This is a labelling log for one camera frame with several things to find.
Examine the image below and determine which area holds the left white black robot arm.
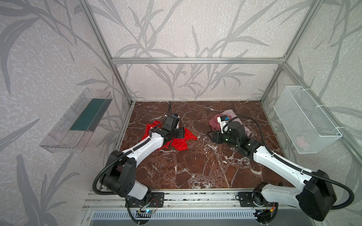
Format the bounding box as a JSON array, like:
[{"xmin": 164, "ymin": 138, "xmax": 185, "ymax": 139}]
[{"xmin": 92, "ymin": 114, "xmax": 185, "ymax": 202}]

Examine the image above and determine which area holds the aluminium mounting rail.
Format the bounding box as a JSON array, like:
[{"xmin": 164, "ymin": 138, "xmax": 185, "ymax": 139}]
[{"xmin": 81, "ymin": 188, "xmax": 300, "ymax": 211}]

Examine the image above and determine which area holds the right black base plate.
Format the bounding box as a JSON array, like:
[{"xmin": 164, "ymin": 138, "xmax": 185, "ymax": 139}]
[{"xmin": 235, "ymin": 191, "xmax": 274, "ymax": 209}]

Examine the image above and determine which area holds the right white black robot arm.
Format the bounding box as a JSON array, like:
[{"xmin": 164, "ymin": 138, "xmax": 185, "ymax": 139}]
[{"xmin": 208, "ymin": 122, "xmax": 337, "ymax": 221}]

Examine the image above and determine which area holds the clear plastic wall bin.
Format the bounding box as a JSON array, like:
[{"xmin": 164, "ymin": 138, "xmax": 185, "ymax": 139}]
[{"xmin": 40, "ymin": 88, "xmax": 113, "ymax": 153}]

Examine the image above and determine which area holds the aluminium cage frame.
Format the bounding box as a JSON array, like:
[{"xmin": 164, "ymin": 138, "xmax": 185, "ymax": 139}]
[{"xmin": 79, "ymin": 0, "xmax": 362, "ymax": 164}]

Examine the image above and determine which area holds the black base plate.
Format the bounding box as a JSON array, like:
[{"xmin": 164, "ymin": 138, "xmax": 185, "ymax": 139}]
[
  {"xmin": 126, "ymin": 192, "xmax": 165, "ymax": 208},
  {"xmin": 235, "ymin": 191, "xmax": 274, "ymax": 209}
]

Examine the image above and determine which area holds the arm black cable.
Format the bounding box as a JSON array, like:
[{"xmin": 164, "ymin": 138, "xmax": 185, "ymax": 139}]
[
  {"xmin": 92, "ymin": 101, "xmax": 173, "ymax": 225},
  {"xmin": 222, "ymin": 115, "xmax": 355, "ymax": 210}
]

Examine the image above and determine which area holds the dusty pink ribbed cloth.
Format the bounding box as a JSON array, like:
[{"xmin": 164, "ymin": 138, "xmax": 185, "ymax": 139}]
[{"xmin": 209, "ymin": 114, "xmax": 224, "ymax": 131}]

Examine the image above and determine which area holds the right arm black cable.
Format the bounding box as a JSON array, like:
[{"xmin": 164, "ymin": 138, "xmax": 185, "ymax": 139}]
[{"xmin": 222, "ymin": 115, "xmax": 355, "ymax": 210}]

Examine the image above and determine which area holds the pink object in basket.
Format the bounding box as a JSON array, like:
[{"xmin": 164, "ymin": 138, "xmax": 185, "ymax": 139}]
[{"xmin": 296, "ymin": 136, "xmax": 310, "ymax": 150}]

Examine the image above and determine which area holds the light lilac cloth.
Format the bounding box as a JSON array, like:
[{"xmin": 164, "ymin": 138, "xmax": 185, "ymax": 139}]
[{"xmin": 222, "ymin": 109, "xmax": 252, "ymax": 137}]

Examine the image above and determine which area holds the red cloth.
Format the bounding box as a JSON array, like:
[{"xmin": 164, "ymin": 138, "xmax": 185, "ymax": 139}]
[{"xmin": 141, "ymin": 121, "xmax": 198, "ymax": 151}]

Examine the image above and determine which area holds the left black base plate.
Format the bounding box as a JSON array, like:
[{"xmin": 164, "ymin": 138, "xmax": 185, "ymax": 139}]
[{"xmin": 126, "ymin": 192, "xmax": 165, "ymax": 208}]

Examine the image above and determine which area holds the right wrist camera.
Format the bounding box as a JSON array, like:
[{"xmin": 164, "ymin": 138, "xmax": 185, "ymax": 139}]
[{"xmin": 217, "ymin": 115, "xmax": 230, "ymax": 133}]

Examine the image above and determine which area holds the small green circuit board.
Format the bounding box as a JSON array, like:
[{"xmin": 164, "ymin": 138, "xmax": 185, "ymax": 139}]
[{"xmin": 137, "ymin": 209, "xmax": 156, "ymax": 214}]

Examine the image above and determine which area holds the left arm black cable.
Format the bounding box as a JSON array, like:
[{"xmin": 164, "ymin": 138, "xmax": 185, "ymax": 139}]
[{"xmin": 92, "ymin": 101, "xmax": 173, "ymax": 225}]

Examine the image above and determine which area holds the white wire mesh basket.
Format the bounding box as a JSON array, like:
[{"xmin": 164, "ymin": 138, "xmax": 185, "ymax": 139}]
[{"xmin": 274, "ymin": 86, "xmax": 342, "ymax": 154}]

